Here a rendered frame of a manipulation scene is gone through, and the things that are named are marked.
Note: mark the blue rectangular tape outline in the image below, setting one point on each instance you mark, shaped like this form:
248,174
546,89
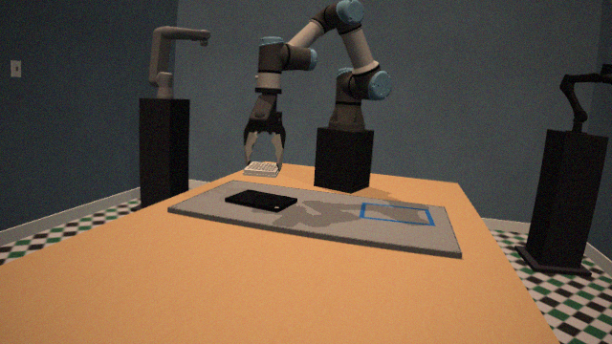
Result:
363,206

